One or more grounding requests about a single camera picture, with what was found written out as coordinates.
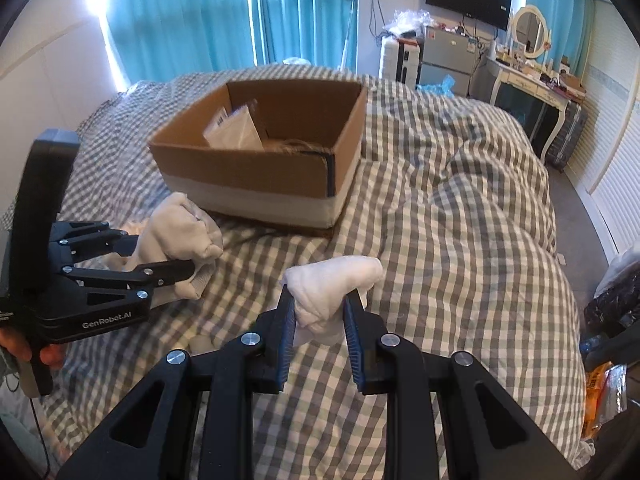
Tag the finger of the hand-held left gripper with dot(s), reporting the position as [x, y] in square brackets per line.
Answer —
[95, 240]
[150, 275]

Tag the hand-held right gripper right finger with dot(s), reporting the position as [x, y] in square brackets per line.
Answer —
[353, 341]

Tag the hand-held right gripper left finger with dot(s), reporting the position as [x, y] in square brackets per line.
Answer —
[288, 332]

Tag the white sock bundle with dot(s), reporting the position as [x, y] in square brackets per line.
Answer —
[175, 230]

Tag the cardboard box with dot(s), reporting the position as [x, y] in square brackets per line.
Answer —
[260, 180]

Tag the person's left hand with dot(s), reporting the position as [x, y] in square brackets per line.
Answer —
[51, 355]

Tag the grey checkered blanket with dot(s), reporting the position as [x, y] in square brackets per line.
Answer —
[440, 240]

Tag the clear plastic packet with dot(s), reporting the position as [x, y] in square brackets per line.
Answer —
[235, 127]

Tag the beige cloth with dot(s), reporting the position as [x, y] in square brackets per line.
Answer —
[295, 146]

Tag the wide blue curtain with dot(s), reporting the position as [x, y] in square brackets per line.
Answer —
[200, 10]

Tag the orange snack packet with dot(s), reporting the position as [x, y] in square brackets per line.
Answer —
[602, 400]

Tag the black plastic bag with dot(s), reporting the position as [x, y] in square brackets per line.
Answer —
[612, 300]

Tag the blue plastic bag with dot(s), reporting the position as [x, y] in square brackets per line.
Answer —
[440, 85]

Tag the white suitcase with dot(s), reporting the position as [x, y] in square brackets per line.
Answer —
[400, 62]

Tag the grey chair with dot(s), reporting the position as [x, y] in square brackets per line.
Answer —
[487, 80]

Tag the silver suitcase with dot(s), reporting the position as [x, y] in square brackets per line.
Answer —
[567, 132]

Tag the grey small fridge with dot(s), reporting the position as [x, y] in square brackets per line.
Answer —
[447, 55]

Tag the white pole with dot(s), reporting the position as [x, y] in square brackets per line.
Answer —
[348, 35]

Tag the white dressing table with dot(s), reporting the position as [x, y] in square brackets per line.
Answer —
[530, 85]

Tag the clear plastic bag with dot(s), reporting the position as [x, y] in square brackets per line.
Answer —
[407, 22]

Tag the white oval mirror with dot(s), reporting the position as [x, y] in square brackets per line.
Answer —
[530, 32]

